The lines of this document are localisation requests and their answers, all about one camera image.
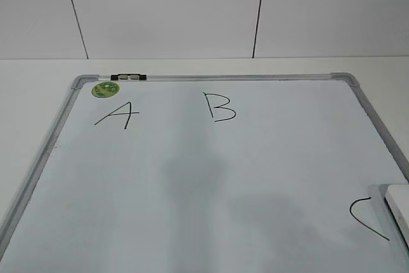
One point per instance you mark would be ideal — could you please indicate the white rectangular board eraser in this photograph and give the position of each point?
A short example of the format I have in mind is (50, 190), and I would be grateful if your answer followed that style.
(397, 199)

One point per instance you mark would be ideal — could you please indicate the round green magnet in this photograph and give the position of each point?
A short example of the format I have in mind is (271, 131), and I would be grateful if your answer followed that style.
(105, 89)

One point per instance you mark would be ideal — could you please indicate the white whiteboard with aluminium frame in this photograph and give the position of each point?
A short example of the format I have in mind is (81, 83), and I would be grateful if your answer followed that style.
(211, 174)

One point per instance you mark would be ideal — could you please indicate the black and silver board clip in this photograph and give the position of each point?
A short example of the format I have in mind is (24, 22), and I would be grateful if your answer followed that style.
(128, 77)

